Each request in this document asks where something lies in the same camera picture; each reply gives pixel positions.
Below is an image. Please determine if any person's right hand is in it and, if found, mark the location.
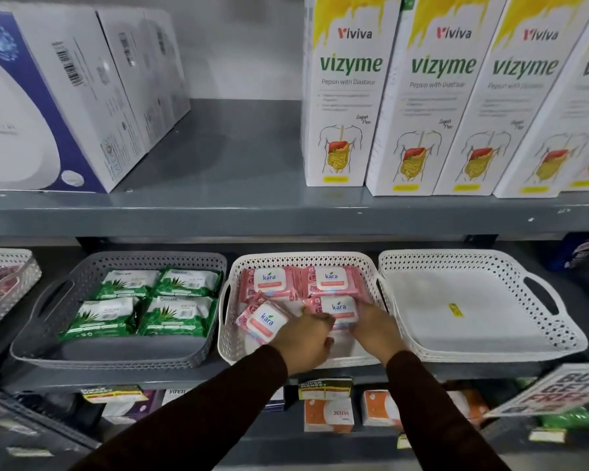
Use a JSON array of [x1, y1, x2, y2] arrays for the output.
[[348, 302, 407, 366]]

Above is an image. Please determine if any person's left hand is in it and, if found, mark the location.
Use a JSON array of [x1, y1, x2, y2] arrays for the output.
[[269, 313, 336, 376]]

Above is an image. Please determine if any pink wipes pack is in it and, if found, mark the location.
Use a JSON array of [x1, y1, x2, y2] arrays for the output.
[[301, 265, 370, 299], [239, 267, 303, 303], [304, 294, 360, 330], [235, 291, 293, 345]]

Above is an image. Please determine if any person's right forearm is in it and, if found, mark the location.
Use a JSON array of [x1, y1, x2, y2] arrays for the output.
[[386, 350, 512, 471]]

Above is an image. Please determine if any person's left forearm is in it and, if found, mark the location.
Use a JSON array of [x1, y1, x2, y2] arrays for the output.
[[71, 345, 289, 471]]

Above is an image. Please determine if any black and yellow shelf label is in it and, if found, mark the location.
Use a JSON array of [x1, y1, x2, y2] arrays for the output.
[[298, 378, 353, 401]]

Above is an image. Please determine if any orange and white box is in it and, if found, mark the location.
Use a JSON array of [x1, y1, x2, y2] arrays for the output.
[[446, 389, 490, 426], [362, 389, 403, 429], [304, 397, 355, 433]]

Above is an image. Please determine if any empty white perforated basket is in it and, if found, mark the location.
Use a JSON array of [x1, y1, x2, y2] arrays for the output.
[[377, 249, 589, 364]]

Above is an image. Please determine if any green wipes pack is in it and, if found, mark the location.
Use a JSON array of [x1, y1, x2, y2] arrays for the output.
[[61, 297, 139, 339], [153, 268, 223, 298], [136, 295, 218, 338], [93, 269, 161, 301]]

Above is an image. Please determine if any grey perforated basket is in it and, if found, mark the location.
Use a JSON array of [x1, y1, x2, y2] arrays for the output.
[[9, 251, 228, 371]]

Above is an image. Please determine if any white promotion sign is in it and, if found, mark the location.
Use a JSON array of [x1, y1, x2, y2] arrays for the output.
[[485, 363, 589, 419]]

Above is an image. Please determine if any white and purple box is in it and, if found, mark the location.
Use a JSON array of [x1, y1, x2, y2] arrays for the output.
[[100, 390, 164, 426]]

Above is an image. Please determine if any white and yellow shelf label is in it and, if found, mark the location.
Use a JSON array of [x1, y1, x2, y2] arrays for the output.
[[81, 385, 148, 405]]

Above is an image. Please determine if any small white shelf label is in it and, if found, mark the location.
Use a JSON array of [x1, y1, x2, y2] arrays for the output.
[[528, 427, 568, 443]]

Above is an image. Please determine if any blue product packet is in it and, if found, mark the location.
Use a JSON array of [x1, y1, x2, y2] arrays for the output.
[[548, 234, 589, 271]]

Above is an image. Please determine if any green packet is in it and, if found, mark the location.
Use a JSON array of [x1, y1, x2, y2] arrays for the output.
[[540, 406, 589, 430]]

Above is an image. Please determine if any white basket with pink items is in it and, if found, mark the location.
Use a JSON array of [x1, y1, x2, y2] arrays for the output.
[[0, 248, 43, 339]]

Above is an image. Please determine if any grey metal rack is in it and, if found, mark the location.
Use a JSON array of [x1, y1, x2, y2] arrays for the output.
[[0, 382, 102, 471]]

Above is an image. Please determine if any large white and blue box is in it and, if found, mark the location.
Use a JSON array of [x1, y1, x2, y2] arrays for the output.
[[0, 1, 148, 195]]

